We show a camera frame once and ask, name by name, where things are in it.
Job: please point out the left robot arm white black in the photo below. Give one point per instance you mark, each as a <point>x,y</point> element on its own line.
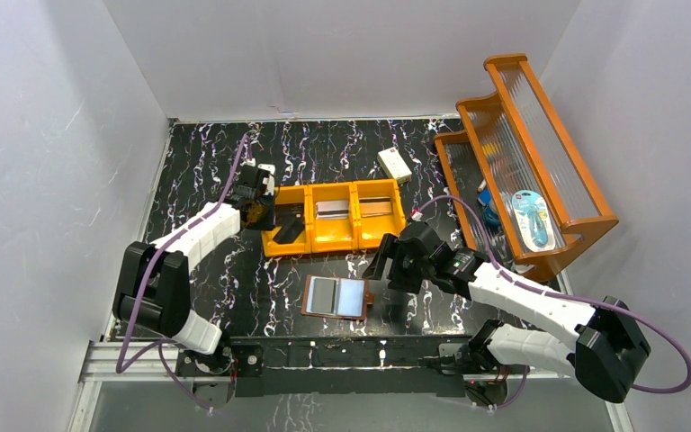
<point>154,290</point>

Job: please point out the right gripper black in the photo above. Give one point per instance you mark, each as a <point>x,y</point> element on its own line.
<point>387,249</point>

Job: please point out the white small box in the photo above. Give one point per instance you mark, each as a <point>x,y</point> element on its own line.
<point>394,165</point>

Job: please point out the middle orange bin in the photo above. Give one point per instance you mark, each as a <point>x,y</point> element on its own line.
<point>333,221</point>

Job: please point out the card in right bin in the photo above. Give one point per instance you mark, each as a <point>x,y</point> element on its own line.
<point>375,206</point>

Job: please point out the orange bin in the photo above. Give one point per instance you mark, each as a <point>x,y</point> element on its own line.
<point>333,221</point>
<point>371,230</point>
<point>302,245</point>

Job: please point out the blue packaged item on shelf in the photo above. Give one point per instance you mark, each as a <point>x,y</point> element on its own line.
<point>533,221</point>

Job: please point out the grey credit card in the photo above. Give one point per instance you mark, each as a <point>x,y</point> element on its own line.
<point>289,231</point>

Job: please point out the right orange bin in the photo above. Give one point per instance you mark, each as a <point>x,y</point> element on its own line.
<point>371,230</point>

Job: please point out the left orange bin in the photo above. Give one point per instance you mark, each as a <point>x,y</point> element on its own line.
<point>302,245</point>

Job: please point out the silver card in middle bin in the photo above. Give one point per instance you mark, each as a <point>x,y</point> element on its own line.
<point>332,210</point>

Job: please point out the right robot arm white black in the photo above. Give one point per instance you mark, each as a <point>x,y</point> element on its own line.
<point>603,349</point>

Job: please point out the black credit card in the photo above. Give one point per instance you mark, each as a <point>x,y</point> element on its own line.
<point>290,210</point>

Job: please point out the aluminium frame rail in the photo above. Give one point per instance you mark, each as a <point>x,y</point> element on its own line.
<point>101,364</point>

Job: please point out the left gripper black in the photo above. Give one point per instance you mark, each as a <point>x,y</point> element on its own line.
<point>272,216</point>

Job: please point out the orange wooden shelf rack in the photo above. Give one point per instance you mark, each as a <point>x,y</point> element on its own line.
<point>512,140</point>

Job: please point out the brown leather card holder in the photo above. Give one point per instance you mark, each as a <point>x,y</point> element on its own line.
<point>354,298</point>

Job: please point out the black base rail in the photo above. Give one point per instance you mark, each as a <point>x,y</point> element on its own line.
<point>492,387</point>

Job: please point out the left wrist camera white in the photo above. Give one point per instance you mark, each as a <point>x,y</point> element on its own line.
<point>259,177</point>

